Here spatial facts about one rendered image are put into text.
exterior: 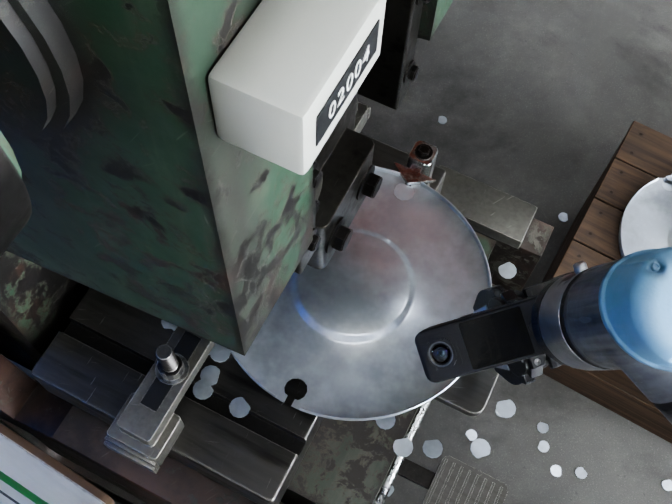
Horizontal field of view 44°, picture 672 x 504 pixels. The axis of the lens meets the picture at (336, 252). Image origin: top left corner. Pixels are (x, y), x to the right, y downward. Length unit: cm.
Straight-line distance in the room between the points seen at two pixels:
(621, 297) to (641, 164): 104
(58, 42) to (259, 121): 7
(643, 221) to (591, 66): 73
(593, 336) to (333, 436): 45
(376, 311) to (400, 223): 11
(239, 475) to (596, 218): 83
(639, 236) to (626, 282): 94
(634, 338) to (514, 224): 58
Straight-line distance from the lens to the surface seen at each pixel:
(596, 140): 200
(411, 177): 92
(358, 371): 83
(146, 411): 86
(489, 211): 108
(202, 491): 97
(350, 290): 85
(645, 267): 52
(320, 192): 69
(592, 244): 144
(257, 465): 88
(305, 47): 30
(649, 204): 150
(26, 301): 92
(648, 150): 158
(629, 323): 52
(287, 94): 29
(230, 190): 37
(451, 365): 69
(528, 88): 204
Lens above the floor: 157
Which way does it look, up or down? 64 degrees down
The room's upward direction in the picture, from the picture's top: 4 degrees clockwise
